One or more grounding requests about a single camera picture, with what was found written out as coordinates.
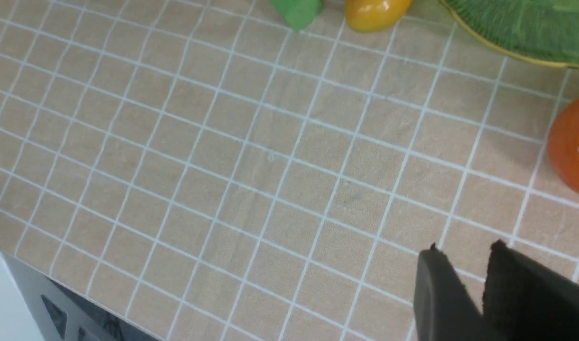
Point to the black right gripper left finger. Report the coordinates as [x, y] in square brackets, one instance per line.
[443, 310]

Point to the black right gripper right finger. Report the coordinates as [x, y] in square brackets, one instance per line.
[527, 301]

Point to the orange toy persimmon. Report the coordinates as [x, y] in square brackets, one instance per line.
[563, 145]

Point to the yellow orange toy mango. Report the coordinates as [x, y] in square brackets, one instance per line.
[365, 16]

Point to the green glass leaf plate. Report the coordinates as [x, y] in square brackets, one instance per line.
[542, 32]

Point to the beige checkered tablecloth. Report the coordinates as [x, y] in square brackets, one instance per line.
[206, 173]

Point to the green foam cube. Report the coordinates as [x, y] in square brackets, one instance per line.
[298, 14]

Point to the white grey machine base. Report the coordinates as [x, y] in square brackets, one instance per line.
[35, 308]

